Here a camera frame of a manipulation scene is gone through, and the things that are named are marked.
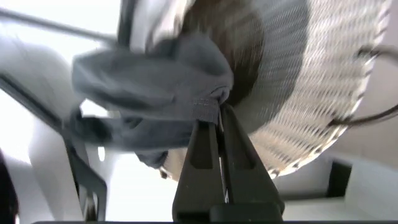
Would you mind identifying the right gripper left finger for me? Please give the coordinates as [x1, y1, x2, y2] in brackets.
[172, 119, 225, 222]

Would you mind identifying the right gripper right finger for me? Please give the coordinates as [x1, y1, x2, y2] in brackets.
[219, 103, 286, 222]

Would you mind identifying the dark grey garment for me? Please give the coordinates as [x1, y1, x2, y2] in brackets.
[68, 32, 234, 170]

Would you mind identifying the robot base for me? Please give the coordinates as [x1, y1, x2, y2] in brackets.
[0, 34, 108, 222]

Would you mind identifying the white laundry basket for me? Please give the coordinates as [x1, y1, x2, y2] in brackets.
[149, 0, 398, 181]

